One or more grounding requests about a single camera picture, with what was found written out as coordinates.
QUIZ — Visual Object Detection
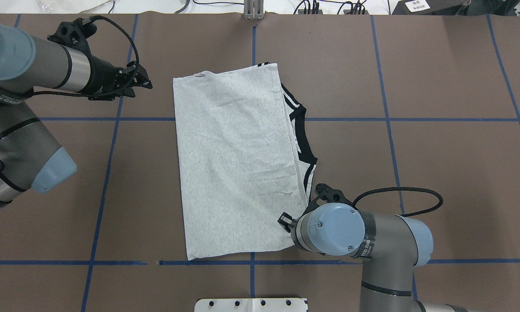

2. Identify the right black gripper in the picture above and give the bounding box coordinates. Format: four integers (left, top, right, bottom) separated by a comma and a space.
278, 212, 297, 233

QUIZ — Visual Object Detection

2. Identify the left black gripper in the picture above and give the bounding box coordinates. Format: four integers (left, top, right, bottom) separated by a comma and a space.
85, 56, 153, 101

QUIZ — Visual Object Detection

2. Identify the grey cartoon print t-shirt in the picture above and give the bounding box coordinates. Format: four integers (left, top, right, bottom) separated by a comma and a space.
173, 62, 317, 260

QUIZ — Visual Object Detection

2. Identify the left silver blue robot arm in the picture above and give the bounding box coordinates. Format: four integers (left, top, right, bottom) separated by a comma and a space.
0, 15, 153, 209

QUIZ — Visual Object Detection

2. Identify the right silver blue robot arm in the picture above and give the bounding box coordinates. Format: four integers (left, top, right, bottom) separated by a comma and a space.
278, 203, 466, 312

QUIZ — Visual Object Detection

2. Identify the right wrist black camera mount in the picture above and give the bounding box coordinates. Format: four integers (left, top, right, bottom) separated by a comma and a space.
303, 183, 355, 215

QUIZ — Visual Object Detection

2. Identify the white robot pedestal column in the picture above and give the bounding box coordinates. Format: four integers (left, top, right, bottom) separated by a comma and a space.
194, 298, 309, 312

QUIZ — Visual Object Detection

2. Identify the aluminium frame post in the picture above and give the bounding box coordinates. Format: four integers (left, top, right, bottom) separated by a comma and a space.
243, 0, 265, 20

